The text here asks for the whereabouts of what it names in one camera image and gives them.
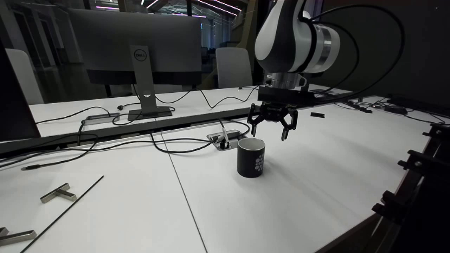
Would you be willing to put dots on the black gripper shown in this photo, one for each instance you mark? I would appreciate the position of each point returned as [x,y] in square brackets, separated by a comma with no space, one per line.
[276,109]

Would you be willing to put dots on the black mug with white print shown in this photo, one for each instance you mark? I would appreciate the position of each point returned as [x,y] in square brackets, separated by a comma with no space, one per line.
[251,159]

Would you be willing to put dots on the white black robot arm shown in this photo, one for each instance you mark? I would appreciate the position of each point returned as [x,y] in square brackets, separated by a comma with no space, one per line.
[290,42]

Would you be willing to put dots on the small black block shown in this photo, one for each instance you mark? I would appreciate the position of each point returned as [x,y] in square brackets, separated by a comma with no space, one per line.
[319,114]

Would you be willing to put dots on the white chair back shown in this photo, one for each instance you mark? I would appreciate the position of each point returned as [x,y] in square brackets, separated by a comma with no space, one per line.
[233,67]
[23,74]

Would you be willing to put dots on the black flat device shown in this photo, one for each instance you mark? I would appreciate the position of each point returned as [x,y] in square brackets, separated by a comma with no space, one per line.
[396,109]

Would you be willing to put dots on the black docking hub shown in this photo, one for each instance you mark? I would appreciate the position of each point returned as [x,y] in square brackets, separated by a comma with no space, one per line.
[103,115]

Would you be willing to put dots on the black clamp rack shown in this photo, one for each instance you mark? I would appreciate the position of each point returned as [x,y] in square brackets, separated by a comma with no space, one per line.
[431,201]

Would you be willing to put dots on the Dell monitor with silver stand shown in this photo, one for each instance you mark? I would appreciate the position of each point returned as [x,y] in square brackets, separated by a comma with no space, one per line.
[108,42]

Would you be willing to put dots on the dark flat panel screen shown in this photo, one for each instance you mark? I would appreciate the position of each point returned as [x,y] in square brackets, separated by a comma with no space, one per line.
[15,102]

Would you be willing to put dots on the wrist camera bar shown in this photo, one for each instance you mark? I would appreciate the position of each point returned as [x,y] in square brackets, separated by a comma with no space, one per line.
[282,95]

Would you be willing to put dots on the black desk divider rail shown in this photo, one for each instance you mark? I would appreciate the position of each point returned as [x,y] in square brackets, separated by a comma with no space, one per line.
[188,121]

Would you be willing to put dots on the metal T bracket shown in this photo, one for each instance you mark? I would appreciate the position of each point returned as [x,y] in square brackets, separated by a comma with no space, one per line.
[57,191]

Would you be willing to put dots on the flat metal bracket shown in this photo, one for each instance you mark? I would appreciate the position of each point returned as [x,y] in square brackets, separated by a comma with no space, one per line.
[19,235]

